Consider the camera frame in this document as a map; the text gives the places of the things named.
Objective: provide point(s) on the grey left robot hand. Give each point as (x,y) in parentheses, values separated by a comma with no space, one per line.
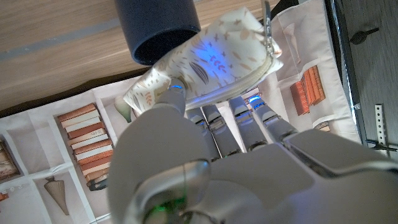
(248,186)

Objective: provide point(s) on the dark blue cup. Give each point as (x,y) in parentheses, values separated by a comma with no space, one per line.
(155,28)

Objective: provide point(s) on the white perforated metal strip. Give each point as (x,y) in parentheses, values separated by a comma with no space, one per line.
(381,124)

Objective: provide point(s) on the printed bookshelf backdrop cloth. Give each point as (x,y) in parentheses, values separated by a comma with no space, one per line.
(37,155)

